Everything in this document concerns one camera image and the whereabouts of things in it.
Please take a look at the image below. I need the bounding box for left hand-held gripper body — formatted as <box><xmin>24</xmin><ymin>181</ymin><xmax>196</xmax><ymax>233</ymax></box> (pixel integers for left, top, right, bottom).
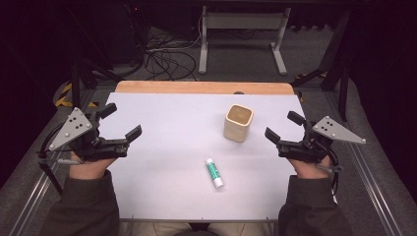
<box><xmin>48</xmin><ymin>106</ymin><xmax>130</xmax><ymax>162</ymax></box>

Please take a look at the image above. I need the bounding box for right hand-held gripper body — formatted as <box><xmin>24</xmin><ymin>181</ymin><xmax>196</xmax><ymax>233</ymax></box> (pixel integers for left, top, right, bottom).
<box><xmin>276</xmin><ymin>115</ymin><xmax>368</xmax><ymax>164</ymax></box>

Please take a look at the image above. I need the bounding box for person's left hand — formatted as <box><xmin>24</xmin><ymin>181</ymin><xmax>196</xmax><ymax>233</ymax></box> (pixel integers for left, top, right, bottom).
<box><xmin>68</xmin><ymin>150</ymin><xmax>118</xmax><ymax>181</ymax></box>

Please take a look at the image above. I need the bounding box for person's right hand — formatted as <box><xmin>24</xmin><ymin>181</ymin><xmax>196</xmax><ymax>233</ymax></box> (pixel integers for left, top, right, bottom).
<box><xmin>287</xmin><ymin>154</ymin><xmax>332</xmax><ymax>180</ymax></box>

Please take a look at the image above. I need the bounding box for yellow black hazard tape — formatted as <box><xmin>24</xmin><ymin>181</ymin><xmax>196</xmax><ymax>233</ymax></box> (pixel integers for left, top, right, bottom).
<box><xmin>54</xmin><ymin>82</ymin><xmax>99</xmax><ymax>109</ymax></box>

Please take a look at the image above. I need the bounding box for beige square cup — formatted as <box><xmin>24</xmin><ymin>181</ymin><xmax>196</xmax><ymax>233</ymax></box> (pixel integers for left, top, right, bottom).
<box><xmin>223</xmin><ymin>103</ymin><xmax>255</xmax><ymax>144</ymax></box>

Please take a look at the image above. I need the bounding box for black metal stand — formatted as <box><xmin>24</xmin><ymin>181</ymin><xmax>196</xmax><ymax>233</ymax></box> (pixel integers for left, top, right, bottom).
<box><xmin>290</xmin><ymin>9</ymin><xmax>351</xmax><ymax>123</ymax></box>
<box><xmin>67</xmin><ymin>48</ymin><xmax>123</xmax><ymax>110</ymax></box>

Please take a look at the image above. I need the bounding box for white table sheet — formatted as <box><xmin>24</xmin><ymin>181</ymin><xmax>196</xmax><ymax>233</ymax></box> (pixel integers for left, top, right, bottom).
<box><xmin>97</xmin><ymin>91</ymin><xmax>308</xmax><ymax>221</ymax></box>

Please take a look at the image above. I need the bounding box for white green glue stick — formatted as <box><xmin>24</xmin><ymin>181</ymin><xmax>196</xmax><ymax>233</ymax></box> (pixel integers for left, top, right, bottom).
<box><xmin>205</xmin><ymin>157</ymin><xmax>225</xmax><ymax>190</ymax></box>

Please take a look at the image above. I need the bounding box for right hand-held gripper cable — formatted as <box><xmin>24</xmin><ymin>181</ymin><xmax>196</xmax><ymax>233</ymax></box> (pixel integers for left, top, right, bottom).
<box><xmin>316</xmin><ymin>147</ymin><xmax>344</xmax><ymax>199</ymax></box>

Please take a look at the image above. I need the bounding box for hand-held gripper cable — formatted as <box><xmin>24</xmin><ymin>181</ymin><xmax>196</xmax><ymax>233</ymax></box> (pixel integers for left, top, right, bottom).
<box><xmin>316</xmin><ymin>147</ymin><xmax>344</xmax><ymax>199</ymax></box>
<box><xmin>36</xmin><ymin>121</ymin><xmax>83</xmax><ymax>197</ymax></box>

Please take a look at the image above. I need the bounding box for left hand-held gripper cable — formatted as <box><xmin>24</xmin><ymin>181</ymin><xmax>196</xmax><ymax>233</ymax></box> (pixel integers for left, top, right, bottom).
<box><xmin>36</xmin><ymin>121</ymin><xmax>83</xmax><ymax>197</ymax></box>

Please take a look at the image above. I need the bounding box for aluminium floor rail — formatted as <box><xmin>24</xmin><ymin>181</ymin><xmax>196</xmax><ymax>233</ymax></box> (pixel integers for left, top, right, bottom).
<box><xmin>7</xmin><ymin>88</ymin><xmax>96</xmax><ymax>236</ymax></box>
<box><xmin>323</xmin><ymin>91</ymin><xmax>405</xmax><ymax>236</ymax></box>

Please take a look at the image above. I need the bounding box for tangle of black floor cables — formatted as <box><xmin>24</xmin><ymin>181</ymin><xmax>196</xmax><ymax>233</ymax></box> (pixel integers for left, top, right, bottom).
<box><xmin>143</xmin><ymin>14</ymin><xmax>203</xmax><ymax>83</ymax></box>

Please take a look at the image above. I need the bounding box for white metal desk frame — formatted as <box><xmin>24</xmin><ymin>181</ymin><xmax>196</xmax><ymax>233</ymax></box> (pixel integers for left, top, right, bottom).
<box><xmin>198</xmin><ymin>5</ymin><xmax>292</xmax><ymax>77</ymax></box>

